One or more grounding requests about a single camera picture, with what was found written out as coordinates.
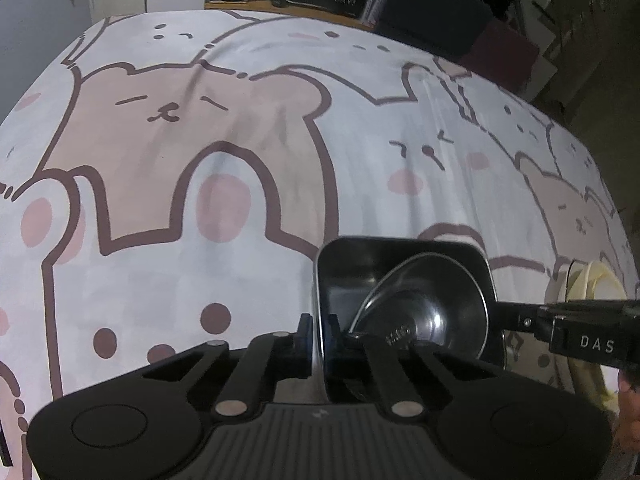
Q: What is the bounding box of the person's right hand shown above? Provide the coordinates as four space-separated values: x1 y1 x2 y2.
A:
616 370 640 453

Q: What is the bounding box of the dark blue chair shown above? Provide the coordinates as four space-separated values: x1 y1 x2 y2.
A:
377 0 493 59

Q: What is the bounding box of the maroon chair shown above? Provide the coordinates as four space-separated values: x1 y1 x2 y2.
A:
457 16 542 107

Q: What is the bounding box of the round steel bowl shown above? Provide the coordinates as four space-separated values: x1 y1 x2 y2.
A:
350 254 490 361

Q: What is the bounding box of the bear print tablecloth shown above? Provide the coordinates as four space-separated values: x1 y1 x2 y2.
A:
0 9 640 480

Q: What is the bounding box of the rectangular steel tray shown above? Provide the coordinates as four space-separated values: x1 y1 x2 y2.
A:
313 236 497 403

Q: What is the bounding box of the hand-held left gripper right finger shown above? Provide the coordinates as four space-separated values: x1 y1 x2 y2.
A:
324 312 503 419

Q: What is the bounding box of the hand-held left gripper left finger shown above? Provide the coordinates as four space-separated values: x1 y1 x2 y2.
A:
142 312 315 419

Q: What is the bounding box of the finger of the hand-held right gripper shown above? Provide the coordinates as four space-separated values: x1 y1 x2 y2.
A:
492 300 552 335

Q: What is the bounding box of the cream two-handled bowl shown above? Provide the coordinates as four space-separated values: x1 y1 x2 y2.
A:
564 259 640 411

